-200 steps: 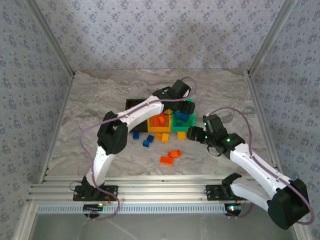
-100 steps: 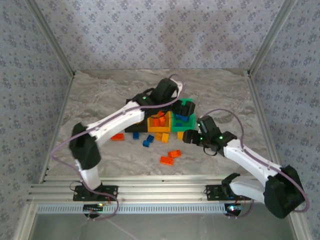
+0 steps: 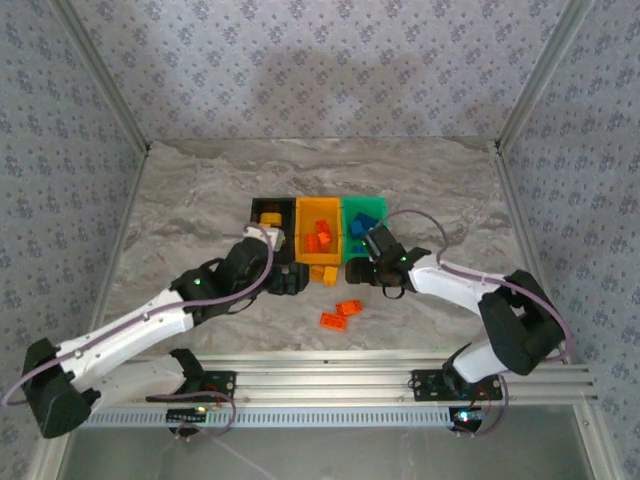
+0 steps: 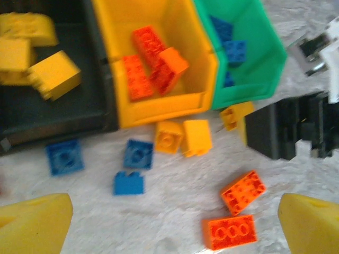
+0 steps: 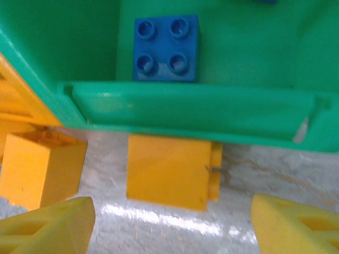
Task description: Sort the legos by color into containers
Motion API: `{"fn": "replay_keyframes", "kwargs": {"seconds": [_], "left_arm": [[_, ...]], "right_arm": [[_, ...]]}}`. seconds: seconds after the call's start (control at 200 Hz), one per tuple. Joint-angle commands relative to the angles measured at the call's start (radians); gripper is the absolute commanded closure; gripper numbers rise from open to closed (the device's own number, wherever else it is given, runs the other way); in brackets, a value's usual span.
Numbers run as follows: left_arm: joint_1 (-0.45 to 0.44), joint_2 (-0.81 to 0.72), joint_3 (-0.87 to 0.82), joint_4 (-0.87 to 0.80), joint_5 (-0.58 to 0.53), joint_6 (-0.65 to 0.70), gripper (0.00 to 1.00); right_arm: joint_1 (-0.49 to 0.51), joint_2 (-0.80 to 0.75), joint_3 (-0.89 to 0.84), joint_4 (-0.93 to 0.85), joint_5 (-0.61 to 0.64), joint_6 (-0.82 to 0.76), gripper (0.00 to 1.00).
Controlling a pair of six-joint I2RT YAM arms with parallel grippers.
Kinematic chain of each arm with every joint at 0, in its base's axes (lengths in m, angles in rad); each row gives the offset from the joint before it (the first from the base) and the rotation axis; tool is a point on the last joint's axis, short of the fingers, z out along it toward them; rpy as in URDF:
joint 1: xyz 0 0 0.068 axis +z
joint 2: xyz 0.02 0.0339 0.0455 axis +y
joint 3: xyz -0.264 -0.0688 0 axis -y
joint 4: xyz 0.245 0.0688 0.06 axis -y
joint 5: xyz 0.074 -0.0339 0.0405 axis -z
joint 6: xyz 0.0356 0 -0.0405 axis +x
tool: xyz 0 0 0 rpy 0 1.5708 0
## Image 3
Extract orange-yellow plastic bin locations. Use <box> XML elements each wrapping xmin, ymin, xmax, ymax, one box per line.
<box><xmin>293</xmin><ymin>196</ymin><xmax>346</xmax><ymax>265</ymax></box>

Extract black plastic bin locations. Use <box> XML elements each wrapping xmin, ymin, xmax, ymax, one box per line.
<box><xmin>249</xmin><ymin>196</ymin><xmax>297</xmax><ymax>266</ymax></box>

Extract green plastic bin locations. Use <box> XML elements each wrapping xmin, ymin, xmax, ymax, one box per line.
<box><xmin>340</xmin><ymin>196</ymin><xmax>390</xmax><ymax>264</ymax></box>

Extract right small circuit board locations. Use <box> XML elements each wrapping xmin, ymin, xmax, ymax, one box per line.
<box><xmin>448</xmin><ymin>407</ymin><xmax>485</xmax><ymax>427</ymax></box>

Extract small circuit board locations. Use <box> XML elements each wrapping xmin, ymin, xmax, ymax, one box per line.
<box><xmin>448</xmin><ymin>407</ymin><xmax>485</xmax><ymax>427</ymax></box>
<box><xmin>166</xmin><ymin>407</ymin><xmax>210</xmax><ymax>424</ymax></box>

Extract left small circuit board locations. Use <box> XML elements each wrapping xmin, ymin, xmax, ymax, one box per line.
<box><xmin>166</xmin><ymin>407</ymin><xmax>210</xmax><ymax>424</ymax></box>

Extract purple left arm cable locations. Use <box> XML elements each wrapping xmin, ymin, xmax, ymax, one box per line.
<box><xmin>1</xmin><ymin>224</ymin><xmax>276</xmax><ymax>407</ymax></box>

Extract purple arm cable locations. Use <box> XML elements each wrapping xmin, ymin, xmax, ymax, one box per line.
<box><xmin>384</xmin><ymin>209</ymin><xmax>575</xmax><ymax>364</ymax></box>
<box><xmin>1</xmin><ymin>224</ymin><xmax>276</xmax><ymax>407</ymax></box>

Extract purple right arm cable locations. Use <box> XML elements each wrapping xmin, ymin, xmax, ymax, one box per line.
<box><xmin>384</xmin><ymin>209</ymin><xmax>575</xmax><ymax>364</ymax></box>

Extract wide aluminium base rail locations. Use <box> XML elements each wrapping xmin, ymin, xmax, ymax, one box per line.
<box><xmin>107</xmin><ymin>349</ymin><xmax>599</xmax><ymax>407</ymax></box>

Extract aluminium side rail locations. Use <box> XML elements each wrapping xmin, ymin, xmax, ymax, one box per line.
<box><xmin>487</xmin><ymin>139</ymin><xmax>574</xmax><ymax>364</ymax></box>
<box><xmin>77</xmin><ymin>147</ymin><xmax>154</xmax><ymax>354</ymax></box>

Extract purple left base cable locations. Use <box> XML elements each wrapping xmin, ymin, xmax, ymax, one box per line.
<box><xmin>147</xmin><ymin>387</ymin><xmax>239</xmax><ymax>444</ymax></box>

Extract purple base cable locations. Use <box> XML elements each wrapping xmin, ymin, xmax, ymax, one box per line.
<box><xmin>452</xmin><ymin>372</ymin><xmax>512</xmax><ymax>439</ymax></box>
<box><xmin>147</xmin><ymin>387</ymin><xmax>239</xmax><ymax>444</ymax></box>

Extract grey slotted cable duct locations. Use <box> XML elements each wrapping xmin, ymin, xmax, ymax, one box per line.
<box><xmin>82</xmin><ymin>407</ymin><xmax>484</xmax><ymax>430</ymax></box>

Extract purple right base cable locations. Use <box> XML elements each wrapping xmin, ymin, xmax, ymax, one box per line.
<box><xmin>452</xmin><ymin>372</ymin><xmax>512</xmax><ymax>439</ymax></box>

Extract thin white wire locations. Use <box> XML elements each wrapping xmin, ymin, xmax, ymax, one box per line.
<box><xmin>209</xmin><ymin>434</ymin><xmax>281</xmax><ymax>480</ymax></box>

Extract aluminium corner post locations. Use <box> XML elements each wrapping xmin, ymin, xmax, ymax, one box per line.
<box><xmin>49</xmin><ymin>0</ymin><xmax>152</xmax><ymax>154</ymax></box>
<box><xmin>497</xmin><ymin>0</ymin><xmax>599</xmax><ymax>151</ymax></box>

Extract aluminium frame leg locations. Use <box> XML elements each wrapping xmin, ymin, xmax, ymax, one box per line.
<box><xmin>27</xmin><ymin>434</ymin><xmax>71</xmax><ymax>480</ymax></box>
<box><xmin>574</xmin><ymin>402</ymin><xmax>624</xmax><ymax>480</ymax></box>

